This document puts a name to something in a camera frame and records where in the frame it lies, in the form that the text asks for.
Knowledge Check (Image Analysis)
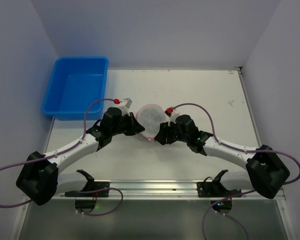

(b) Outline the white mesh laundry bag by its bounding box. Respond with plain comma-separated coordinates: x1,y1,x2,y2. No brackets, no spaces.
135,104,167,142

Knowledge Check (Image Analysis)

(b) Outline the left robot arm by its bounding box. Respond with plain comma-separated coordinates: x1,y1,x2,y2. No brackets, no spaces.
16,107,145,206

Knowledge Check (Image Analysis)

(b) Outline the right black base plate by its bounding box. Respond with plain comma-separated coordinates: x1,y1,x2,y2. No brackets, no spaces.
196,181,242,198

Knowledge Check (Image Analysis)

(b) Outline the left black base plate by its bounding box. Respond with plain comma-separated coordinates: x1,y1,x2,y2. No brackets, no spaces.
64,181,110,198

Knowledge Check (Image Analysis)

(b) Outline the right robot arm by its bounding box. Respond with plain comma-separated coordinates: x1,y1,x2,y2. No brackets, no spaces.
154,114,290,199

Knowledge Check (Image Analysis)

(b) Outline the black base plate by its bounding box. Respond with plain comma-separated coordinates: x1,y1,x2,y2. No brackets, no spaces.
64,181,110,198
196,181,242,198

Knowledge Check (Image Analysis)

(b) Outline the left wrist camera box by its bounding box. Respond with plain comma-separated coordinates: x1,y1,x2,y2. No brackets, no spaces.
118,98,133,116

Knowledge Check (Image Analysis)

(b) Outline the aluminium mounting rail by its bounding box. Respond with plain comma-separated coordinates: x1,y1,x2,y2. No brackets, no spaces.
23,178,286,201

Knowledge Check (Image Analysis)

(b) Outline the blue plastic bin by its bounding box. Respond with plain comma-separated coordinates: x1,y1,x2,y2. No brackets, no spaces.
41,56,109,121

